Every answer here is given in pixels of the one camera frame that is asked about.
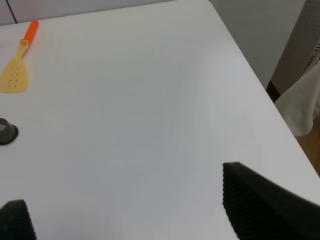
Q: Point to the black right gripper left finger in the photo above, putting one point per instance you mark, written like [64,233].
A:
[15,221]

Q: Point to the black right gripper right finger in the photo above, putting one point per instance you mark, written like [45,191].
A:
[259,209]

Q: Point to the white cloth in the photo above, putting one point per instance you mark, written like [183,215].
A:
[300,104]

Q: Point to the white perforated panel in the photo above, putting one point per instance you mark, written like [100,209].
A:
[303,46]

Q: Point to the yellow spatula orange handle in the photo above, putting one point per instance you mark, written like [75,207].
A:
[14,77]

